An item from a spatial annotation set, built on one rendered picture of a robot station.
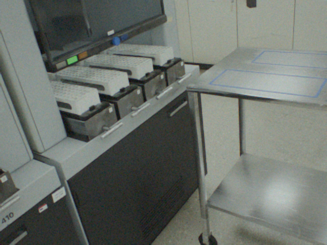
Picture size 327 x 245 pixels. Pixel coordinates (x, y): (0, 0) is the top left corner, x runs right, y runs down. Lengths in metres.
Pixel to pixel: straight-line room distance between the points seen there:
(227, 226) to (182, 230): 0.22
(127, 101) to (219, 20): 2.28
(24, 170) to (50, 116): 0.18
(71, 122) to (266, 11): 2.37
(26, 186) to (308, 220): 1.00
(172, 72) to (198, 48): 2.17
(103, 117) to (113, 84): 0.13
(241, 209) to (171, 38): 0.80
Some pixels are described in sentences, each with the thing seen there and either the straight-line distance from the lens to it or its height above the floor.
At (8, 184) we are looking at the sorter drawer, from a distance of 0.96.
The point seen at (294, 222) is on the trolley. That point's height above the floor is 0.28.
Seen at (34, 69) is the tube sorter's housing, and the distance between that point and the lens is 1.04.
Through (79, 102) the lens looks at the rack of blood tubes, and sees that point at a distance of 1.09.
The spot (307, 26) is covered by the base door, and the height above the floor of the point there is 0.49.
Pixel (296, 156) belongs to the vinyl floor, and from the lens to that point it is 2.21.
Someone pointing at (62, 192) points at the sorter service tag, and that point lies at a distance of 1.08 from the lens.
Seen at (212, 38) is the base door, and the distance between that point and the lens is 3.44.
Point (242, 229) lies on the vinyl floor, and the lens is 1.73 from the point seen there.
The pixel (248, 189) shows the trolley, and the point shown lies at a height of 0.28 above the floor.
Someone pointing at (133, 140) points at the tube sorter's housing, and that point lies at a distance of 1.26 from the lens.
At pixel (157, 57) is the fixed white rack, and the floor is 0.85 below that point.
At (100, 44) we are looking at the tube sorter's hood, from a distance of 1.17.
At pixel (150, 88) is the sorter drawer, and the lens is 1.29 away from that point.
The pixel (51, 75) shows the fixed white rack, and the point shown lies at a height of 0.86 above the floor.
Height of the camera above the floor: 1.26
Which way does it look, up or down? 29 degrees down
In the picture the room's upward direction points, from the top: 9 degrees counter-clockwise
